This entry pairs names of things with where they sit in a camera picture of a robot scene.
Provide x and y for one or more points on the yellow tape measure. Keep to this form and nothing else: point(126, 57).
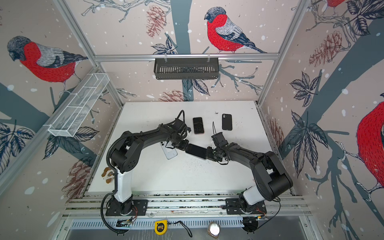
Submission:
point(161, 227)

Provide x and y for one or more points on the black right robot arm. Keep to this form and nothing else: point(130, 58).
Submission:
point(270, 175)

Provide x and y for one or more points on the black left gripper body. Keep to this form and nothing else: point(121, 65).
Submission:
point(182, 144)

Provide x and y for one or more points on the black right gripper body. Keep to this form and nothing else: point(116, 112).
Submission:
point(213, 153)

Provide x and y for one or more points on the black wire wall basket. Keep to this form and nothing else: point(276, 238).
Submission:
point(186, 69)

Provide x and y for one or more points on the white phone camera up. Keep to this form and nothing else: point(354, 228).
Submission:
point(168, 150)

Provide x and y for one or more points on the horizontal aluminium rail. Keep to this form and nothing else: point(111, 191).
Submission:
point(149, 58)

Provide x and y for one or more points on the round shiny lamp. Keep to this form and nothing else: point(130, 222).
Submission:
point(213, 230)

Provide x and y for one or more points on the brown paw shaped toy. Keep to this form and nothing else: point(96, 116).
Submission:
point(108, 175)

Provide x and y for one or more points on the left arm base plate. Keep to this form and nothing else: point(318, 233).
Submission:
point(128, 208)

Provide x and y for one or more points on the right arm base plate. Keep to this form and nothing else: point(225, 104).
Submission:
point(241, 207)

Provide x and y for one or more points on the white mesh wall shelf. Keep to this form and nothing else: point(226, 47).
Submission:
point(75, 112)

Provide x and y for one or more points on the pink phone case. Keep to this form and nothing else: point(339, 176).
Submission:
point(198, 125)

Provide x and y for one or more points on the light blue phone case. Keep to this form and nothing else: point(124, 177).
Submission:
point(187, 148)

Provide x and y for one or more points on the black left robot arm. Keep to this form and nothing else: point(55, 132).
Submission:
point(123, 156)

